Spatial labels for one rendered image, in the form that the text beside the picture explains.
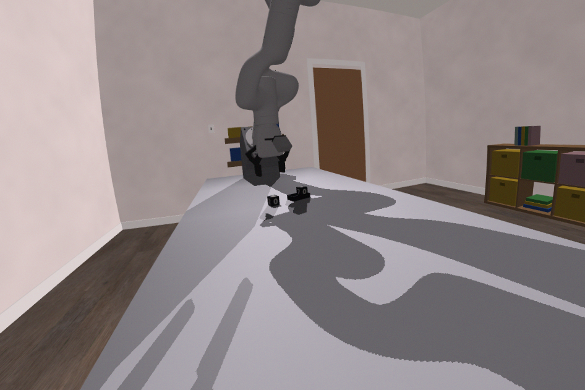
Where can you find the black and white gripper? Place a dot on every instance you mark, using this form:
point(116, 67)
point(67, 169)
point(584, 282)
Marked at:
point(265, 148)

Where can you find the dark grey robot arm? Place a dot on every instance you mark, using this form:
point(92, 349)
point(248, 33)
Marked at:
point(257, 93)

